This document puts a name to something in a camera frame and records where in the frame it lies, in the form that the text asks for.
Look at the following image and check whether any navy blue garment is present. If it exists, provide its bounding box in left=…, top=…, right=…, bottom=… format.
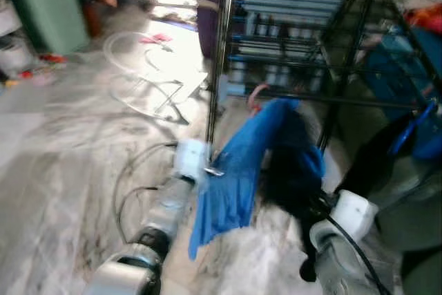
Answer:
left=259, top=107, right=327, bottom=216

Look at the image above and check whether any pink clothes hanger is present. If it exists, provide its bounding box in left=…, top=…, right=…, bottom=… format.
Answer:
left=247, top=84, right=270, bottom=113

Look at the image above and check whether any blue plastic clothes hanger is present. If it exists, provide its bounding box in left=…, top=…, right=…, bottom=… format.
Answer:
left=390, top=102, right=439, bottom=156

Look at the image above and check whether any bright blue garment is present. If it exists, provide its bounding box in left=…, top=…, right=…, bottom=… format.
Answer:
left=188, top=98, right=302, bottom=261

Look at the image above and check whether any black metal drying rack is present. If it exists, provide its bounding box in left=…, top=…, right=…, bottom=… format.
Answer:
left=204, top=0, right=442, bottom=154

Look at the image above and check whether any purple sofa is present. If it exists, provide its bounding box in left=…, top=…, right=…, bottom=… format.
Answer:
left=196, top=0, right=223, bottom=61

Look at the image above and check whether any small pink cloth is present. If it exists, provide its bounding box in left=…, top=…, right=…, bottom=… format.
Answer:
left=140, top=32, right=173, bottom=48

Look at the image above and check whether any white baby cot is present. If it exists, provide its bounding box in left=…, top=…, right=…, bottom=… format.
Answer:
left=235, top=0, right=353, bottom=92

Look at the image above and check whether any small red toy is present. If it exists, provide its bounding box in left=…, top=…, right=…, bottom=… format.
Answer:
left=38, top=52, right=68, bottom=66

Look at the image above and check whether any blue storage crate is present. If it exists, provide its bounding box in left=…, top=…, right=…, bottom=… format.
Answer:
left=366, top=27, right=442, bottom=161

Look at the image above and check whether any green laundry hamper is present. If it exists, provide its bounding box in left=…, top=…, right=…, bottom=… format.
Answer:
left=0, top=0, right=90, bottom=55

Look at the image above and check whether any white drawer cart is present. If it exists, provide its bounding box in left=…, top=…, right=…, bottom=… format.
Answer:
left=0, top=0, right=35, bottom=78

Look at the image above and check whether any red and white clothes pile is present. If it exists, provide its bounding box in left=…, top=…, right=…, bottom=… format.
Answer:
left=404, top=3, right=442, bottom=33

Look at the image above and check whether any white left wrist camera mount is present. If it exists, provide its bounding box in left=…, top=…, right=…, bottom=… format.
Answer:
left=173, top=139, right=211, bottom=185

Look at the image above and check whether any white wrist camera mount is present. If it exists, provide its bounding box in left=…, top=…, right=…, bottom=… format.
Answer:
left=330, top=190, right=379, bottom=242
left=173, top=139, right=211, bottom=185

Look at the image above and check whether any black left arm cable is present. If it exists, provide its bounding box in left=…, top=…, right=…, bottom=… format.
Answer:
left=110, top=142, right=179, bottom=244

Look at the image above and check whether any white tubular bouncer frame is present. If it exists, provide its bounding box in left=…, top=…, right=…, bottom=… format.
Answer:
left=102, top=31, right=209, bottom=126

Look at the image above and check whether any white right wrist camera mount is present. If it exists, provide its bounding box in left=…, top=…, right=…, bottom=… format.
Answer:
left=330, top=190, right=379, bottom=242

